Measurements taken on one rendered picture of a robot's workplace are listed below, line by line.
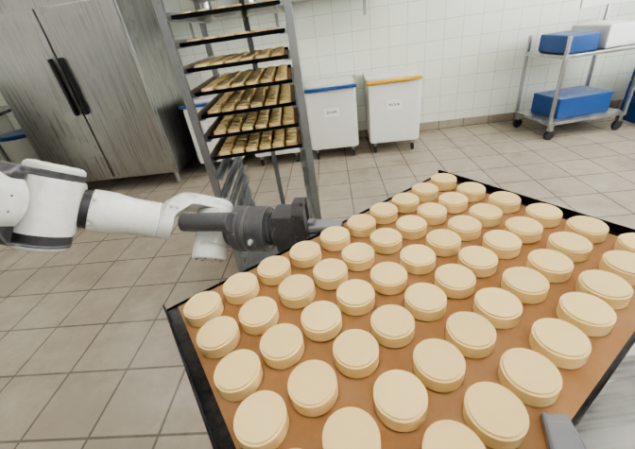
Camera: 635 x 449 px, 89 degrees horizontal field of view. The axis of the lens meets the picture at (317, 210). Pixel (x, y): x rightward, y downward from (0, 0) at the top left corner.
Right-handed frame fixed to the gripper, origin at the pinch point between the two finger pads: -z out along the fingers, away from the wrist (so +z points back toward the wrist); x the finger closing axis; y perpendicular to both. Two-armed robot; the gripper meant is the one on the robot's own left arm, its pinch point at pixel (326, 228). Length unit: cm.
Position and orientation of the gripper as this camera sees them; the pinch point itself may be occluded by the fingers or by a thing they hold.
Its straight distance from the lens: 59.2
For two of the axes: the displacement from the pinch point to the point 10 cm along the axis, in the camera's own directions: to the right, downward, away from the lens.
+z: -9.8, 0.2, 2.2
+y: 1.8, -5.2, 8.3
